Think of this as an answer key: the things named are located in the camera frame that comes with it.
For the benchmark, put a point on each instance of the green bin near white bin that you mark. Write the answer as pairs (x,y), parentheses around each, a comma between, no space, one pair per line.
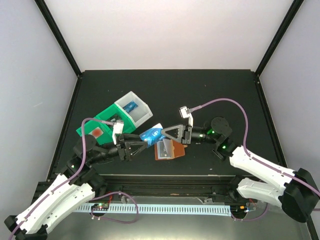
(115,113)

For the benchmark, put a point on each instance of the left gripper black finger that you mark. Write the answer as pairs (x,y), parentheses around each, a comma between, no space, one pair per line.
(133,148)
(131,137)

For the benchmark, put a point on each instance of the blue card in white bin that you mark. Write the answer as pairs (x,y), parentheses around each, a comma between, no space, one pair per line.
(130,107)

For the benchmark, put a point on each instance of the right black frame post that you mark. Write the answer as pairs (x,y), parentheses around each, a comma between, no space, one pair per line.
(282,29)

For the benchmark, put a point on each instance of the black frame post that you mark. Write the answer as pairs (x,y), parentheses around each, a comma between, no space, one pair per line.
(282,29)
(48,17)

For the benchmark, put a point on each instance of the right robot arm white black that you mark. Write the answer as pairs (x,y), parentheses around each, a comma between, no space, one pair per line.
(293,191)

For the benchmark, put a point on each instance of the green bin at end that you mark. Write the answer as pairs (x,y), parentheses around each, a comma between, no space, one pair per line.
(103,139)

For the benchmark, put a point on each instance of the white slotted cable duct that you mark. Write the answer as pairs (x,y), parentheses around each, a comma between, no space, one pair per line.
(160,209)

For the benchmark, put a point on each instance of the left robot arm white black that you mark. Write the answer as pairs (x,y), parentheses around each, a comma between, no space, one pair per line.
(78,183)

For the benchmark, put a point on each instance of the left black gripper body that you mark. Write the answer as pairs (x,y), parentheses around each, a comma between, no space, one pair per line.
(120,142)

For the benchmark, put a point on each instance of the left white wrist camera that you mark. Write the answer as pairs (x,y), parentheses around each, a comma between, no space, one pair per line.
(117,130)

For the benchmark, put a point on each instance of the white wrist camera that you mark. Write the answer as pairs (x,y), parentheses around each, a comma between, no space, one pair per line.
(186,114)
(117,130)

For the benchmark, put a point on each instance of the blue VIP card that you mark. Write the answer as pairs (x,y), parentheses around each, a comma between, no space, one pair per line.
(152,135)

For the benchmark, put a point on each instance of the left black frame post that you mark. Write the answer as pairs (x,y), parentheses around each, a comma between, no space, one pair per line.
(48,17)

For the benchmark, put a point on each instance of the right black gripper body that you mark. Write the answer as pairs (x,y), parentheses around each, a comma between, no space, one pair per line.
(187,136)

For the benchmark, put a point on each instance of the brown leather card holder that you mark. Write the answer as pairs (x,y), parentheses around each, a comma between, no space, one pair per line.
(179,150)

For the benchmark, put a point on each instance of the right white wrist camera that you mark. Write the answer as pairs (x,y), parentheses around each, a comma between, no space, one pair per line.
(186,114)

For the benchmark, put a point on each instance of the red white card in bin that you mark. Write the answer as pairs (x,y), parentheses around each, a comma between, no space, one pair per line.
(97,132)

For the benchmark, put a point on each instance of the black aluminium front rail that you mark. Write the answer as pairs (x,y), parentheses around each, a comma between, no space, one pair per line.
(220,188)

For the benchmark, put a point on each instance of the white plastic bin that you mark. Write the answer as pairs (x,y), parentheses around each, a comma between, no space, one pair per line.
(141,114)

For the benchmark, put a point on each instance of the small circuit board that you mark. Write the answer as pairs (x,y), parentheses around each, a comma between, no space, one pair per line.
(100,207)

